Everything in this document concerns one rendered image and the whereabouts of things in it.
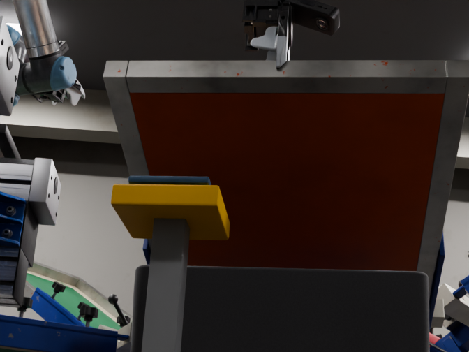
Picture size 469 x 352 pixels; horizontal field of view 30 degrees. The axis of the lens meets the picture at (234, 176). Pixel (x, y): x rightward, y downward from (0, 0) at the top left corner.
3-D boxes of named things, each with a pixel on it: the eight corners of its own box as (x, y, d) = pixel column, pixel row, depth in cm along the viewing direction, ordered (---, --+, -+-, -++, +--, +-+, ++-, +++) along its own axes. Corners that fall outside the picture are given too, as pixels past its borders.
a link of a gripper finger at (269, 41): (248, 68, 140) (252, 37, 146) (285, 68, 139) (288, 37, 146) (247, 52, 137) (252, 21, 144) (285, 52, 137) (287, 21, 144)
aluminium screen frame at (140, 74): (472, 77, 135) (470, 59, 137) (102, 76, 141) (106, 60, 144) (424, 325, 196) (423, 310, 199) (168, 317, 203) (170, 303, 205)
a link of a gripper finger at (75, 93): (79, 113, 241) (56, 98, 233) (84, 93, 242) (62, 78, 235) (88, 112, 239) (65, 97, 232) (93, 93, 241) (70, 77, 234)
